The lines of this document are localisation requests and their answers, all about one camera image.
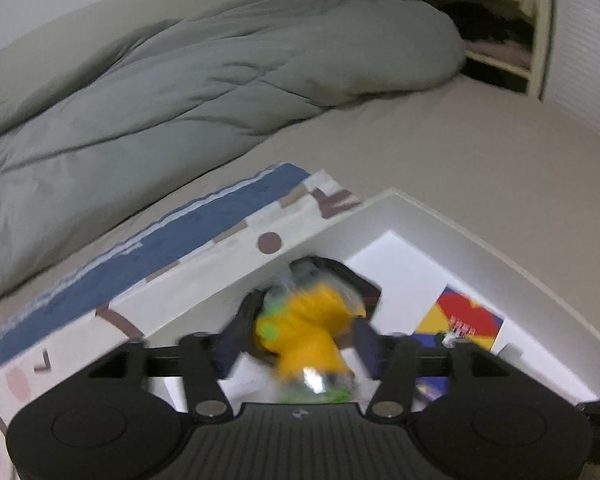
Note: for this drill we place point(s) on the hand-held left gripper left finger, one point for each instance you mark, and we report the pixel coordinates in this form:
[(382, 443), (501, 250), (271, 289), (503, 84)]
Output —
[(227, 352)]

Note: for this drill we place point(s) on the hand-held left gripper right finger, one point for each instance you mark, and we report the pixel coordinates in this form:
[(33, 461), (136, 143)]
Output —
[(367, 347)]

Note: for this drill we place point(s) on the red playing card box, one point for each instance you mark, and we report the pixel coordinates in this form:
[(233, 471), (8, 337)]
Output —
[(465, 315)]

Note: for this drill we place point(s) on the white shallow cardboard box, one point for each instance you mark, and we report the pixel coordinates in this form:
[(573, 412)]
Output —
[(430, 240)]

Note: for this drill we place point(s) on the cartoon bear printed blanket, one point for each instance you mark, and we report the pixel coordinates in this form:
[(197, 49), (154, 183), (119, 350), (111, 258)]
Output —
[(205, 220)]

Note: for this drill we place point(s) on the grey duvet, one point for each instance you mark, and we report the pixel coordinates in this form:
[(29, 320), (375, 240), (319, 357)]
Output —
[(180, 110)]

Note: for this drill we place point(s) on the pink folded clothes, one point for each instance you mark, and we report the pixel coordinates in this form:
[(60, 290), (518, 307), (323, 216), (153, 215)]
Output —
[(500, 52)]

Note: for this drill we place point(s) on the dark clothes pile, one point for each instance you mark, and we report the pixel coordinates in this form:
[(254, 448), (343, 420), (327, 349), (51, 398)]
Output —
[(490, 20)]

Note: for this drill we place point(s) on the cream open shelf unit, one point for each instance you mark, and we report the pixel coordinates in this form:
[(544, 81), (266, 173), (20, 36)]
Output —
[(540, 35)]

